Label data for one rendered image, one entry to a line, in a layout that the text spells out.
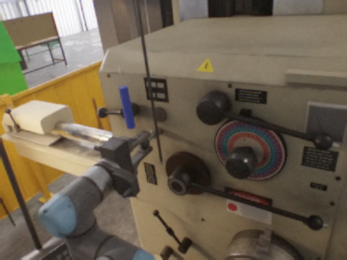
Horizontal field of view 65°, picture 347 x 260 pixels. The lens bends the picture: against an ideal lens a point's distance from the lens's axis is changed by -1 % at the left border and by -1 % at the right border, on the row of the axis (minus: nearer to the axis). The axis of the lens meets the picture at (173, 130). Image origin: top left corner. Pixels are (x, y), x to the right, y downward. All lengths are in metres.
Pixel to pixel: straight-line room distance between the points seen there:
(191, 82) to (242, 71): 0.12
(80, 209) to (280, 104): 0.46
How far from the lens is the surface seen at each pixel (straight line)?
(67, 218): 0.58
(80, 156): 1.73
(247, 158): 0.63
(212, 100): 0.62
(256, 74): 0.65
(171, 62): 0.74
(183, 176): 0.77
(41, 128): 1.87
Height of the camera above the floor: 2.05
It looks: 28 degrees down
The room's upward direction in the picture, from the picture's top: 7 degrees counter-clockwise
